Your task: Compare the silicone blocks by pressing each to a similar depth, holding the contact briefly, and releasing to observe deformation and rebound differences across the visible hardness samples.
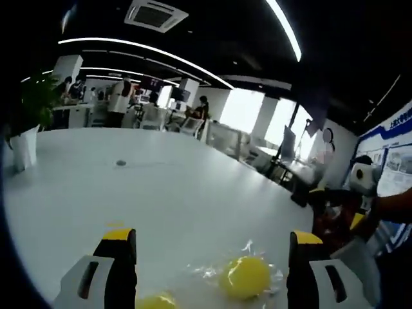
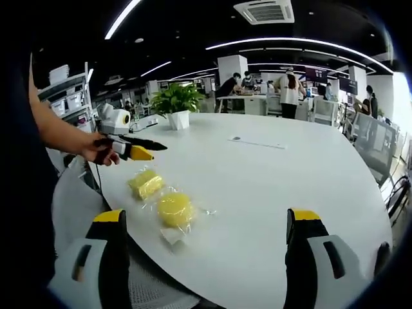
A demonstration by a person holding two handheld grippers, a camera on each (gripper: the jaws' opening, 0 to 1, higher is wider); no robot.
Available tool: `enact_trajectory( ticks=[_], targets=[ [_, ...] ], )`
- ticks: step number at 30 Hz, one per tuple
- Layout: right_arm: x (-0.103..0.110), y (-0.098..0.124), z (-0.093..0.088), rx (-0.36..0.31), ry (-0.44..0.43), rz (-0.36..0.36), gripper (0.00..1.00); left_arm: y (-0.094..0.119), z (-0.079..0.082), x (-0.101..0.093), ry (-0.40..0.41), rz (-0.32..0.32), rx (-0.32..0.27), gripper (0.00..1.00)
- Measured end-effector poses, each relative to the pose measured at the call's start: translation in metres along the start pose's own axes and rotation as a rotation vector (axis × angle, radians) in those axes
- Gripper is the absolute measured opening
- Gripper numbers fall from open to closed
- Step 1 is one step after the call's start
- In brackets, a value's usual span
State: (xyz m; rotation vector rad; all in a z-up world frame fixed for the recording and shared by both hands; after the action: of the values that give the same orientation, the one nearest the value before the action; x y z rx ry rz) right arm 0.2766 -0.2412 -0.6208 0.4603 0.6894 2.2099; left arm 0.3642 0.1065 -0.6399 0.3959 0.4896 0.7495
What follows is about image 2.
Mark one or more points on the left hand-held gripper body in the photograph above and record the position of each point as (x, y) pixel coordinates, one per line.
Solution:
(112, 120)

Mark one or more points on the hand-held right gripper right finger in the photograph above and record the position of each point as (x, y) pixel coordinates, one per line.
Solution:
(302, 257)

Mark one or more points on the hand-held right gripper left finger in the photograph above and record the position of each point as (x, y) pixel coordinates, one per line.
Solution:
(109, 257)

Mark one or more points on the rectangular yellow silicone block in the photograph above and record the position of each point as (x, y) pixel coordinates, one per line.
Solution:
(146, 185)

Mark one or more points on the round yellow sponge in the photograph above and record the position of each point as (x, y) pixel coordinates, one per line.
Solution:
(175, 207)

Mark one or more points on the person's left hand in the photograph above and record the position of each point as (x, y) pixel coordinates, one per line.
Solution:
(98, 151)

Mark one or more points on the white plant pot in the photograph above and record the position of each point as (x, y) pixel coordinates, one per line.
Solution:
(178, 120)

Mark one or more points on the metal storage shelf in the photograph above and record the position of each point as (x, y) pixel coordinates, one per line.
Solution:
(71, 96)

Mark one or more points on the green potted plant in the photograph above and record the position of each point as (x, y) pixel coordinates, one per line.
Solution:
(177, 98)

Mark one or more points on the white storage box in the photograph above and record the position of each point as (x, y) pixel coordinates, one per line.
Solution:
(58, 73)

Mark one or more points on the black chair armrest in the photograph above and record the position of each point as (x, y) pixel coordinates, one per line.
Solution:
(382, 257)

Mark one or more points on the straight ceiling light strip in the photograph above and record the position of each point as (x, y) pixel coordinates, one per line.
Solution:
(122, 19)

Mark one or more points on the person's dark top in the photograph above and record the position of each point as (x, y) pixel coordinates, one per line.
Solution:
(19, 193)

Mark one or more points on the white office desk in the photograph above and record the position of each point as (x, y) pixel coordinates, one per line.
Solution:
(251, 104)

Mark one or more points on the grey mesh office chair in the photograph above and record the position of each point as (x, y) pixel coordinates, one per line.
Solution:
(375, 145)

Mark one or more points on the white office chair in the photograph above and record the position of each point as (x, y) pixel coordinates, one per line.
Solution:
(325, 111)

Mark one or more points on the dark hanging monitor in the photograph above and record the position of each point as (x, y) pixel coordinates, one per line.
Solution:
(348, 86)

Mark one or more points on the ceiling air conditioner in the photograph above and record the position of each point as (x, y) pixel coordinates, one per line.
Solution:
(267, 11)

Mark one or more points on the curved ceiling light strip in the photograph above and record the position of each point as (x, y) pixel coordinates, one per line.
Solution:
(299, 40)

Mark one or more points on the black chair frame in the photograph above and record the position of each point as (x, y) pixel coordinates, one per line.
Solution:
(399, 196)

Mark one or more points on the dark wall screen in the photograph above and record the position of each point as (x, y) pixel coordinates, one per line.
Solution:
(316, 74)

